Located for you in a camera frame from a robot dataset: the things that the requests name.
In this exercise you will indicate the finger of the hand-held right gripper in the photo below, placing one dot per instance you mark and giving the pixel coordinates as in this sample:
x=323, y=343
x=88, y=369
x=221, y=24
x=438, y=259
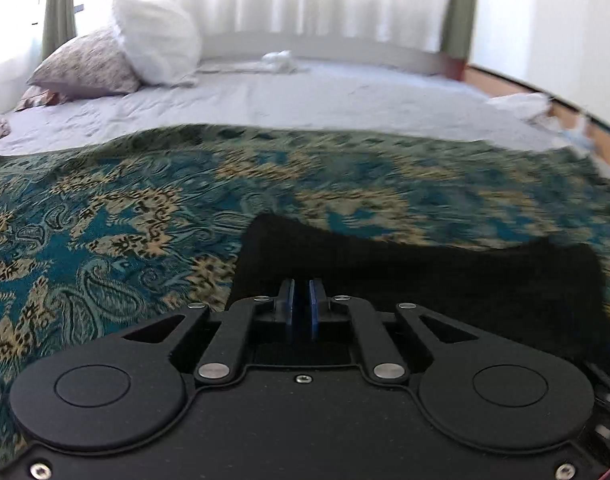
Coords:
x=607, y=395

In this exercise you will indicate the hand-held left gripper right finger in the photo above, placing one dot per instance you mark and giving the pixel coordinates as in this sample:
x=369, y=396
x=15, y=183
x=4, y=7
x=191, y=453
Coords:
x=315, y=305

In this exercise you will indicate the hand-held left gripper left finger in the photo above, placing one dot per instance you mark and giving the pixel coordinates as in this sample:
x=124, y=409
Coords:
x=287, y=305

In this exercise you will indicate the black pants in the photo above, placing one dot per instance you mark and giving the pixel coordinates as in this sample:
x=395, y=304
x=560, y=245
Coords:
x=435, y=280

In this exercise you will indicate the teal paisley blanket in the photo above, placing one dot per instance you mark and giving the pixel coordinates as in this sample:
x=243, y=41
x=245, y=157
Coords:
x=110, y=220

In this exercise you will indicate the white bed sheet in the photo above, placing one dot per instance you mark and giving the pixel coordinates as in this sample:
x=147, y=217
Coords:
x=310, y=100

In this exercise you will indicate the small white crumpled cloth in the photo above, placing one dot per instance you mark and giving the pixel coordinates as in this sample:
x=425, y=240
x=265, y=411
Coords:
x=280, y=61

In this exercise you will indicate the light blue crumpled cloth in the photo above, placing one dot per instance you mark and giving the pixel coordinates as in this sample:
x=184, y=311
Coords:
x=572, y=135

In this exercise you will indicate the plain white pillow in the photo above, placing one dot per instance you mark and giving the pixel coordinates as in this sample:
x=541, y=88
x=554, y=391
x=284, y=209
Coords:
x=157, y=35

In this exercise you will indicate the purple floral pillow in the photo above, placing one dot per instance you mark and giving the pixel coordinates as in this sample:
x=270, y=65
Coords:
x=85, y=67

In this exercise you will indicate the reddish floral cloth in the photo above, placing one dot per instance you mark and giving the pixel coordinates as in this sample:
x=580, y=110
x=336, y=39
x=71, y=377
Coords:
x=37, y=97

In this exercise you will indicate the green curtain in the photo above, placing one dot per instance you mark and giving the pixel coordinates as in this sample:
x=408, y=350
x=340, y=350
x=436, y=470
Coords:
x=59, y=5
x=460, y=5

